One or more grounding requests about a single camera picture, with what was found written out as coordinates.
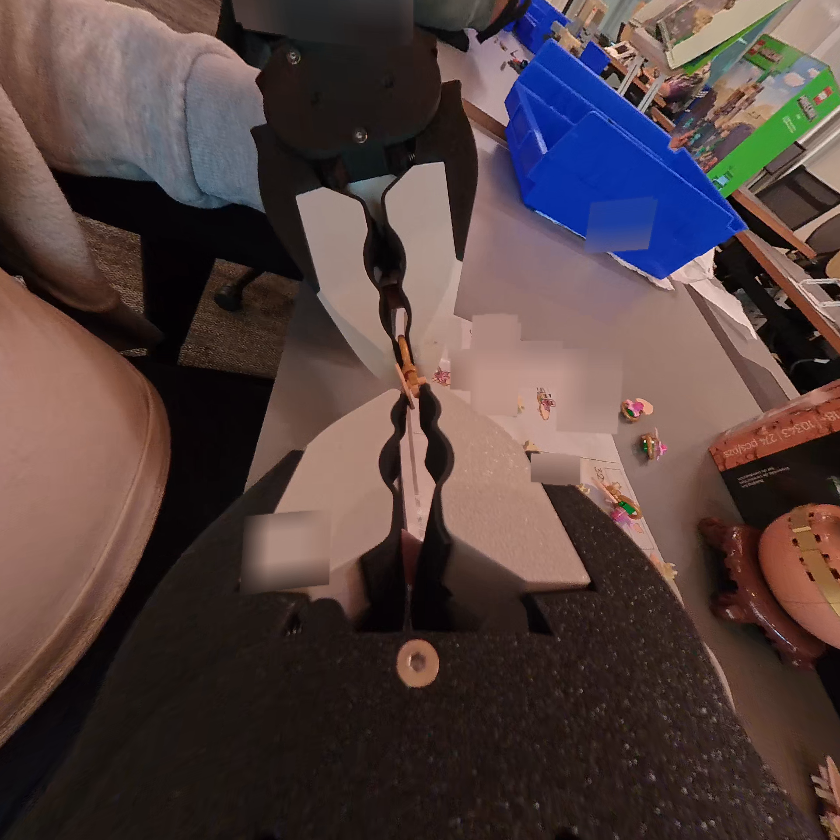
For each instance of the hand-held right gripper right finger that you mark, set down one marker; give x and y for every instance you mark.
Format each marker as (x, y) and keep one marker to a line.
(512, 512)

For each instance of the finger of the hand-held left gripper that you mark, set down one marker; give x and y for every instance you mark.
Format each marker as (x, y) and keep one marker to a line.
(426, 229)
(334, 262)

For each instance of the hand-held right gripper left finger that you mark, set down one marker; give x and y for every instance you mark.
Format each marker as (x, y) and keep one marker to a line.
(354, 479)

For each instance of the person's left forearm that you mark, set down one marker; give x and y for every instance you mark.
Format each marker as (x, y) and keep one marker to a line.
(131, 85)

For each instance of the grey desk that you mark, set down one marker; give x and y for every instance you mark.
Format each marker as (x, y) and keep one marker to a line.
(689, 367)

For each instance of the open building instruction booklet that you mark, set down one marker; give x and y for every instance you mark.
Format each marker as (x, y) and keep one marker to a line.
(605, 460)

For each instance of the partly built brick flower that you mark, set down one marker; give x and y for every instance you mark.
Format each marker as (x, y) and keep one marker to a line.
(620, 505)

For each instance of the small pink brick flower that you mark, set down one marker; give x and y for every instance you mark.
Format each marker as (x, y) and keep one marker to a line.
(653, 446)
(828, 787)
(636, 409)

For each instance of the black swivel chair base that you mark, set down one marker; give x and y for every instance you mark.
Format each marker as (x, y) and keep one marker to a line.
(170, 223)

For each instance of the small blue plastic bin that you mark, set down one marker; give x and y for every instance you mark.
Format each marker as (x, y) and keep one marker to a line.
(538, 19)

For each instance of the white crumpled paper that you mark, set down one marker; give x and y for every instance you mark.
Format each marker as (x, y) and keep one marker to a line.
(695, 269)

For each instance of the brown toy set box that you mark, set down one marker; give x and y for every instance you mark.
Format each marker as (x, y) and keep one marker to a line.
(781, 453)

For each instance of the pale green toy set box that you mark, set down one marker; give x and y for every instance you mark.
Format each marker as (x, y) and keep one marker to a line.
(715, 26)

